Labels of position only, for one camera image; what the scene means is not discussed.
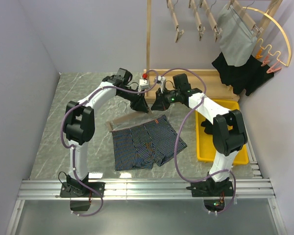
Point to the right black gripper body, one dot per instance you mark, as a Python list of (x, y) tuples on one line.
[(166, 98)]

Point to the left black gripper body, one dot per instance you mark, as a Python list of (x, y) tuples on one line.
[(135, 98)]

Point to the wooden clip hanger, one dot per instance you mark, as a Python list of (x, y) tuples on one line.
[(244, 16), (125, 117), (199, 25), (212, 22), (178, 32)]

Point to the striped navy underwear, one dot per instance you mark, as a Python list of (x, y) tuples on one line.
[(144, 145)]

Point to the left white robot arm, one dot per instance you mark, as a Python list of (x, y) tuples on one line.
[(78, 125)]

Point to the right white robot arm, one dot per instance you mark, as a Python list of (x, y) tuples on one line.
[(228, 133)]

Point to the black underwear in tray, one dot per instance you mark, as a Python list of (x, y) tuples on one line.
[(208, 127)]

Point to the black hanging underwear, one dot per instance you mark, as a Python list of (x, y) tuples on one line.
[(248, 77)]

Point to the gold semicircle clip hanger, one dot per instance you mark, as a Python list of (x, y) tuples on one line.
[(280, 29)]

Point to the wooden drying rack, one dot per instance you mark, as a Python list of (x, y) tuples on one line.
[(211, 78)]

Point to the yellow plastic tray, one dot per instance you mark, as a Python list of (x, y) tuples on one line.
[(204, 143)]

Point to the orange clothespin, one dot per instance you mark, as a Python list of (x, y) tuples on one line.
[(259, 54)]

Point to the pink clothespin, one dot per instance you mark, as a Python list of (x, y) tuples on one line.
[(274, 68), (266, 60)]

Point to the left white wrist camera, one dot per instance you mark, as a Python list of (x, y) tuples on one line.
[(144, 83)]

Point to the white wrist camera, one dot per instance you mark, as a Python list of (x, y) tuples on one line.
[(144, 83), (161, 81)]

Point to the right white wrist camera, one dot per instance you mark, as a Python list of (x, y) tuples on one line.
[(161, 81)]

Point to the aluminium mounting rail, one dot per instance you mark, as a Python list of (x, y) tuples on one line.
[(148, 207)]

